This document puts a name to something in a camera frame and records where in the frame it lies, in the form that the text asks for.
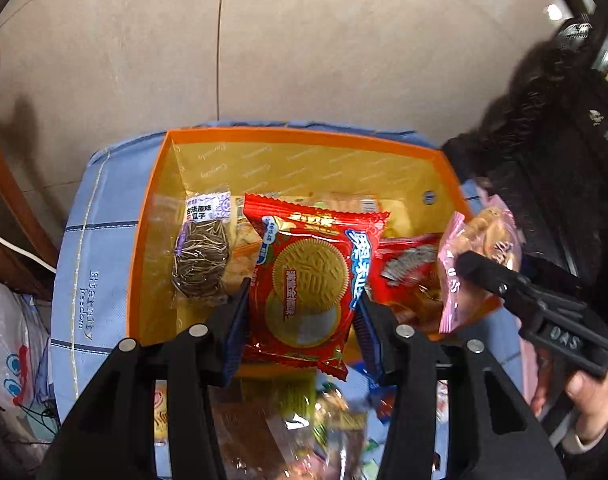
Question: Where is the orange cardboard box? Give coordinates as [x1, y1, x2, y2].
[125, 127, 502, 378]

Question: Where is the long rice cracker packet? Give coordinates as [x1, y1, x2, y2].
[226, 220, 261, 293]

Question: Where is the pile of mixed snack packets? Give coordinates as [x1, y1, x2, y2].
[154, 360, 449, 480]

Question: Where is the pink cookie packet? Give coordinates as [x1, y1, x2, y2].
[436, 194, 523, 335]

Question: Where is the white cable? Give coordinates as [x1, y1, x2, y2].
[0, 222, 57, 273]

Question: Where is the orange cracker packet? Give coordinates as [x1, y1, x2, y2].
[284, 190, 385, 221]

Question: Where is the clear sunflower seed packet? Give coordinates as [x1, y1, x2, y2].
[171, 189, 233, 307]

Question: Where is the red glossy snack packet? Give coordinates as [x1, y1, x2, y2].
[371, 232, 443, 327]

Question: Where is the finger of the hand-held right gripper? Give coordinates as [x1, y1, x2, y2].
[456, 252, 534, 311]

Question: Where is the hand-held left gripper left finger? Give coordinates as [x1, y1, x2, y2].
[36, 276, 252, 480]

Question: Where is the person's right hand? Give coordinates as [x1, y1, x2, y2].
[566, 367, 608, 436]

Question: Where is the brown carved wooden chair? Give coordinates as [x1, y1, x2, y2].
[0, 40, 60, 301]

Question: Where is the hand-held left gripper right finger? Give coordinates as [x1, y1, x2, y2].
[355, 291, 568, 480]

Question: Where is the red cookie packet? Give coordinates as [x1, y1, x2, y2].
[241, 192, 391, 382]

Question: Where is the person's right forearm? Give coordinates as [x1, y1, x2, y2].
[548, 405, 608, 461]

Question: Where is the white printed plastic bag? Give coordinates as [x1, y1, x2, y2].
[0, 275, 52, 411]

